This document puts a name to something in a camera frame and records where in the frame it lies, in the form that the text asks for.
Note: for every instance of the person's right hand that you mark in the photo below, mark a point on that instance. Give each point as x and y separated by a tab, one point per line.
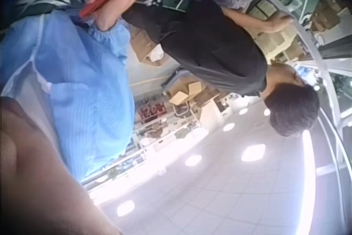
123	6

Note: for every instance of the cart with cardboard boxes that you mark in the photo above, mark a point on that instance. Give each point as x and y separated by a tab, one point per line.
187	94

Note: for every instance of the brown cardboard box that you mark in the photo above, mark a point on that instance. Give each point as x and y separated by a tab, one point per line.
143	43

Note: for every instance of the long counter with goods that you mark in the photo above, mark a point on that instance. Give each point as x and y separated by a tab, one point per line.
154	144

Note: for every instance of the red white sign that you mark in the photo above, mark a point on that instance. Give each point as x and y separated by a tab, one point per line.
151	112

